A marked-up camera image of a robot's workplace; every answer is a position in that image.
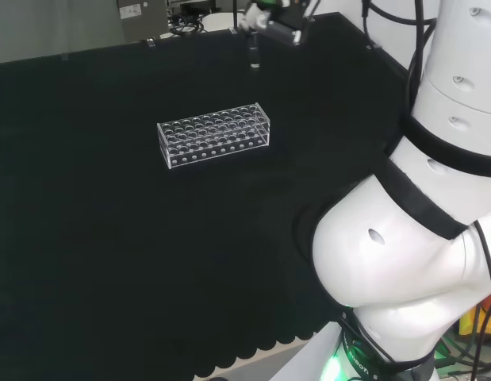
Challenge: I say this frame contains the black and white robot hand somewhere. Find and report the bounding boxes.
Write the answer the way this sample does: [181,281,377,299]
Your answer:
[236,0,310,47]

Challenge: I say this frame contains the clear glass test tube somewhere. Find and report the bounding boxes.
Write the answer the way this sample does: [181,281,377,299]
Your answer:
[247,33,263,72]

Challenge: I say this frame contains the clear acrylic test tube rack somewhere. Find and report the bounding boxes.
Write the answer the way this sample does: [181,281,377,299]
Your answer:
[156,102,272,171]

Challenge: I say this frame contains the grey cabinet with label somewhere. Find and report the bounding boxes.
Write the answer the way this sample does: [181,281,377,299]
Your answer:
[117,0,169,44]

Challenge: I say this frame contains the black bench cloth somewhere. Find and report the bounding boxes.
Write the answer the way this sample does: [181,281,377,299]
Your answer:
[0,10,412,381]

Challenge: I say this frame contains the yellow stop button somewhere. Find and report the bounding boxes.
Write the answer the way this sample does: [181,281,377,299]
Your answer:
[458,295,491,339]

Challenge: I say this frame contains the black cable tangle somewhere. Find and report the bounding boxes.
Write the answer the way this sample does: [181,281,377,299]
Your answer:
[167,13,207,40]

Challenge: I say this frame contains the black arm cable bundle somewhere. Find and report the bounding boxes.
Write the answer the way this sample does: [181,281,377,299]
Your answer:
[360,0,439,94]

